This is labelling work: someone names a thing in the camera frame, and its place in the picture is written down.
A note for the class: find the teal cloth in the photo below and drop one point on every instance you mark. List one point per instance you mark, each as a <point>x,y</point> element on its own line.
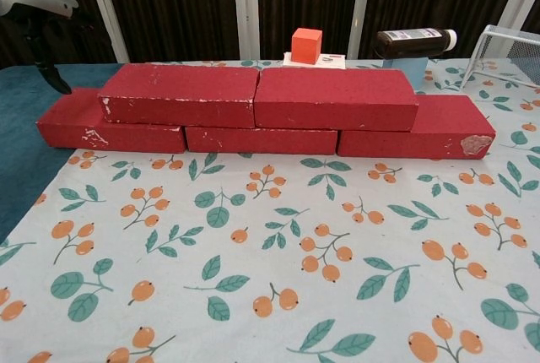
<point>21,147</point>

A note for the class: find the white carton box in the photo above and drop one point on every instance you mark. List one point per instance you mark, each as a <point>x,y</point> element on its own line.
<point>333,61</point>

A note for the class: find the light blue block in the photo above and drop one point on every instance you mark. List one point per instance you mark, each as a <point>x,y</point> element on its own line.
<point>415,72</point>

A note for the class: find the red brick with worn edges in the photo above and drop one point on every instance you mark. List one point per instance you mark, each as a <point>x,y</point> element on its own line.
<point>181,84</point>

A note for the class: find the brown bottle with white cap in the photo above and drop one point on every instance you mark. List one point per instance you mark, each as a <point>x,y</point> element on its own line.
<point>413,44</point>

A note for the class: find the red brick with white scrapes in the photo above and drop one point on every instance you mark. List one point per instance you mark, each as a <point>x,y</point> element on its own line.
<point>71,126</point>

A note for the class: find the orange cube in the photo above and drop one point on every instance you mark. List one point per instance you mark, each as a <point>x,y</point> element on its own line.
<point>306,47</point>

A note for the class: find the floral fruit print tablecloth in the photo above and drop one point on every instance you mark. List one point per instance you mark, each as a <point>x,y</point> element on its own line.
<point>270,295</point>

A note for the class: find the red foam brick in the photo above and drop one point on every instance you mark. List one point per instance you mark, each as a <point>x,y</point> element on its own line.
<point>333,99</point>
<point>261,141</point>

